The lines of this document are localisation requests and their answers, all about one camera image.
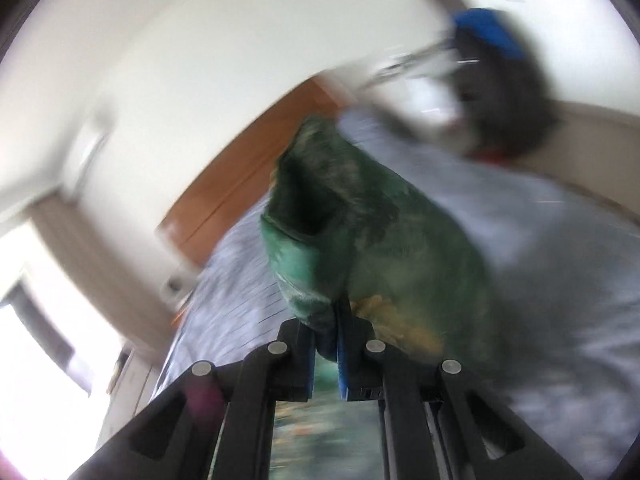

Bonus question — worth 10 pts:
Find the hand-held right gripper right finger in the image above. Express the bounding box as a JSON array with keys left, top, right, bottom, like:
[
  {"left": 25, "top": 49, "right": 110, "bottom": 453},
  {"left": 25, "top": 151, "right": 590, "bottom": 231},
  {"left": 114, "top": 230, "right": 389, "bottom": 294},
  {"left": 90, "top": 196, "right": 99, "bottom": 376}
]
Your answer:
[{"left": 335, "top": 299, "right": 586, "bottom": 480}]

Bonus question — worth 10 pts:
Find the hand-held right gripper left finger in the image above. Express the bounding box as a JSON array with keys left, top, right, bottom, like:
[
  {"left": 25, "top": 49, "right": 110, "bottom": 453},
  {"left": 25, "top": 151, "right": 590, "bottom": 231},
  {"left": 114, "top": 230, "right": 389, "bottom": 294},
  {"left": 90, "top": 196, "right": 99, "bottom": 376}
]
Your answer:
[{"left": 69, "top": 319, "right": 317, "bottom": 480}]

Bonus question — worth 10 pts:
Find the green patterned pillow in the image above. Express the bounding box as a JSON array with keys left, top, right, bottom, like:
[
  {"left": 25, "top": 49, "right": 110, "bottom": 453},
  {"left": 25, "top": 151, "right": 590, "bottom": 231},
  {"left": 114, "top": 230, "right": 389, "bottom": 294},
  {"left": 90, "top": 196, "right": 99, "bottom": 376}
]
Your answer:
[{"left": 260, "top": 115, "right": 496, "bottom": 480}]

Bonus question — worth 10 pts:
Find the small grey bedside object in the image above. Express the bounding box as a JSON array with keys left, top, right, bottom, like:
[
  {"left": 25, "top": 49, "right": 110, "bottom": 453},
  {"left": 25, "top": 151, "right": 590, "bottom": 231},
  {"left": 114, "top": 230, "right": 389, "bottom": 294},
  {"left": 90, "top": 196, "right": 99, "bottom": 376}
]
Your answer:
[{"left": 160, "top": 269, "right": 197, "bottom": 307}]

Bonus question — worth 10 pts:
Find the wooden headboard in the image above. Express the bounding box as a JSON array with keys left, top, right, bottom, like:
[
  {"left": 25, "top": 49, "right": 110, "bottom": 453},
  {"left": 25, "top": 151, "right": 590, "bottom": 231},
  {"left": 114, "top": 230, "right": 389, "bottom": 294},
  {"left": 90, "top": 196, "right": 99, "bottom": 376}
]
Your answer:
[{"left": 157, "top": 77, "right": 351, "bottom": 268}]

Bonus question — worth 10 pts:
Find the beige curtain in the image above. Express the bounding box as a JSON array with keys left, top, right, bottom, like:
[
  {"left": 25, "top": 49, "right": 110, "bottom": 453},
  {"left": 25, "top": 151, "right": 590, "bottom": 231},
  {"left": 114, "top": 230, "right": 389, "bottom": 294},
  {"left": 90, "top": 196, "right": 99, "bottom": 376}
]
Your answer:
[{"left": 30, "top": 190, "right": 176, "bottom": 356}]

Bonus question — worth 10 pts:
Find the grey checked blanket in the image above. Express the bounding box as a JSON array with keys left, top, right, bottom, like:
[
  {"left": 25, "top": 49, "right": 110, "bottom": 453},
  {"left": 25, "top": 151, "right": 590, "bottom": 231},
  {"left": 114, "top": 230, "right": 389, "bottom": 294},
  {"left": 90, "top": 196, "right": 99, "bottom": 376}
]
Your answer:
[{"left": 150, "top": 105, "right": 640, "bottom": 480}]

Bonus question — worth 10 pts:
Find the bright window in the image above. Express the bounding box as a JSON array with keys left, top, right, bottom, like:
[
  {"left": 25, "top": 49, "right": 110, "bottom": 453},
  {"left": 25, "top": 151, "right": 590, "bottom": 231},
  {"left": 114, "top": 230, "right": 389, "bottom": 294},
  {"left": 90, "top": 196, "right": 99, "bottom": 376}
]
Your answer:
[{"left": 0, "top": 225, "right": 123, "bottom": 461}]

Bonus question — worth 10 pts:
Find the white bedside table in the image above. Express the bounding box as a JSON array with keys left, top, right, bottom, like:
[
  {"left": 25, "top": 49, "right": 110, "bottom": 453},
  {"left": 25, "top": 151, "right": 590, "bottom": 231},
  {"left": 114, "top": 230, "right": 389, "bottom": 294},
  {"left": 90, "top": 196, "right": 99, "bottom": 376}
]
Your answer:
[{"left": 340, "top": 40, "right": 471, "bottom": 146}]

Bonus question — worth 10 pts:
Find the black and blue backpack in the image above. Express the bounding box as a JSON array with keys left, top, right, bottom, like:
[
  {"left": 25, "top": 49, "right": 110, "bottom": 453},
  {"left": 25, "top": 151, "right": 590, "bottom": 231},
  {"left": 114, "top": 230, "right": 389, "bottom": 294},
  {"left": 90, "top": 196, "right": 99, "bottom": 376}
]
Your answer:
[{"left": 447, "top": 7, "right": 561, "bottom": 161}]

